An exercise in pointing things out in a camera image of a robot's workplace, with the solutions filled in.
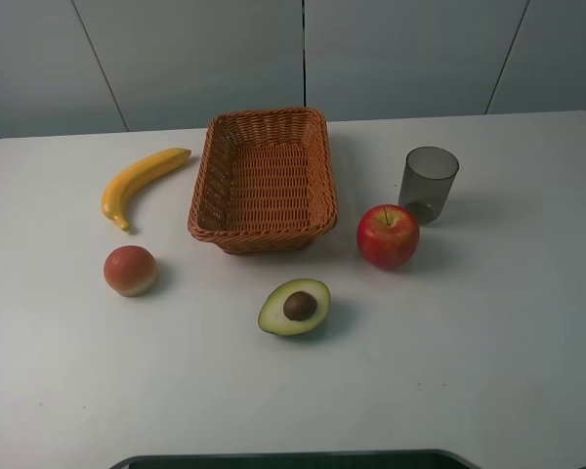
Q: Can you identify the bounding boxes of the orange peach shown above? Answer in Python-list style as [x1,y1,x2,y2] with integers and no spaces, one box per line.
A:
[104,245,158,297]

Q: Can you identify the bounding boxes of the brown wicker basket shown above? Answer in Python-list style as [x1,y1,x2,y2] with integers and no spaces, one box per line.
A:
[188,107,339,254]

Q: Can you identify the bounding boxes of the red apple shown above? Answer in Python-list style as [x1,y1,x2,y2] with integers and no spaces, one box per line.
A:
[356,204,420,270]

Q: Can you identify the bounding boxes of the grey translucent plastic cup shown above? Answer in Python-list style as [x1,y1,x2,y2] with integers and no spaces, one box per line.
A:
[398,147,460,226]

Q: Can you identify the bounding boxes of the halved avocado with pit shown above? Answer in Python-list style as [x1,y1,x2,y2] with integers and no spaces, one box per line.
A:
[258,278,331,337]

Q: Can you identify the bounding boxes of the yellow banana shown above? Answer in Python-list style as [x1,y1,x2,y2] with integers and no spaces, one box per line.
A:
[101,148,191,233]

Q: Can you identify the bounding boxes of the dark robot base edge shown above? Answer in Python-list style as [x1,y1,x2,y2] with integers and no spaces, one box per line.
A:
[113,449,477,469]

